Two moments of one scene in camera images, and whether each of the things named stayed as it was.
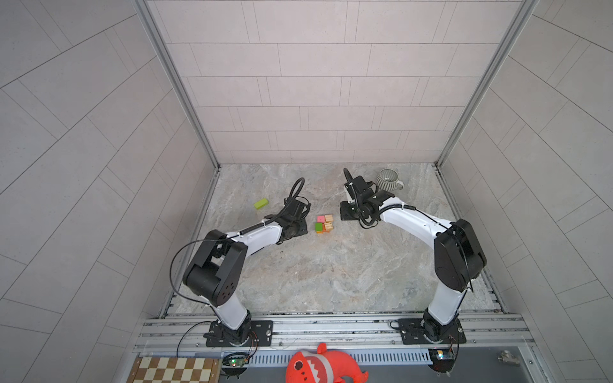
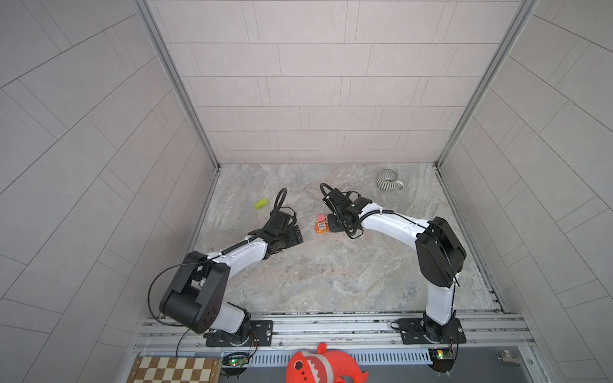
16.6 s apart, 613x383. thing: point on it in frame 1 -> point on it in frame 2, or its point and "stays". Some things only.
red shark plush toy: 322,366 stays
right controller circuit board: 442,359 stays
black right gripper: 343,212 -> 332,228
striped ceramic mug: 388,180 stays
